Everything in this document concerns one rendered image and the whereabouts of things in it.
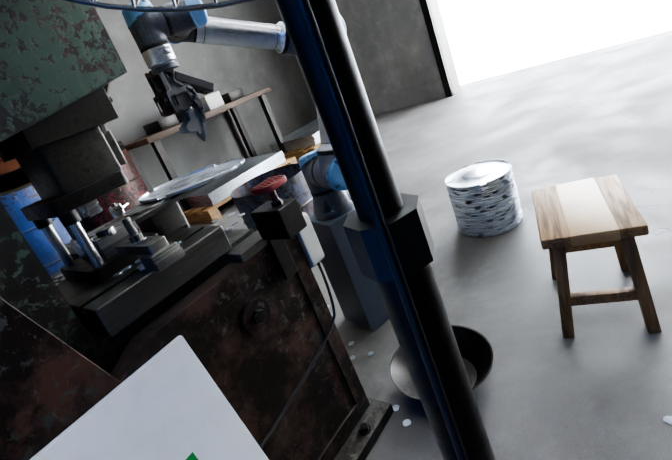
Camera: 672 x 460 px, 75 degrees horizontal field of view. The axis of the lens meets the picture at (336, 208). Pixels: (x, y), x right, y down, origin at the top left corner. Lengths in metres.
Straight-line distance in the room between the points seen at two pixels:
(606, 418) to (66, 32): 1.37
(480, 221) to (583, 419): 0.99
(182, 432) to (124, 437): 0.10
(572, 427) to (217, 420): 0.80
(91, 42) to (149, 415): 0.67
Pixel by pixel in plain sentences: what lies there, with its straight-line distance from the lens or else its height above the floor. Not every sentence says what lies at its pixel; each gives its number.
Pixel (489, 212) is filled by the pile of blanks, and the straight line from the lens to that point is 1.99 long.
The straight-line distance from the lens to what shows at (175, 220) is 1.14.
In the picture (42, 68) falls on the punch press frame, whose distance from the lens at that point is 0.93.
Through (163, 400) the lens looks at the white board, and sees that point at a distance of 0.89.
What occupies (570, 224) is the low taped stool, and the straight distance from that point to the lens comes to 1.32.
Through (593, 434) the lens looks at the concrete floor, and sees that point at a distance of 1.25.
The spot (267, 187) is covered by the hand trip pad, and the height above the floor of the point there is 0.76.
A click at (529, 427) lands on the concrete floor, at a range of 1.26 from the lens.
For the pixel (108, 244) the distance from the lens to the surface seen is 1.04.
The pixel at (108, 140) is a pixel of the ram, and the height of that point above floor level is 0.95.
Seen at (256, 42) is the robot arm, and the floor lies 1.06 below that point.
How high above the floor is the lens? 0.96
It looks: 19 degrees down
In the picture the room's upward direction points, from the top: 21 degrees counter-clockwise
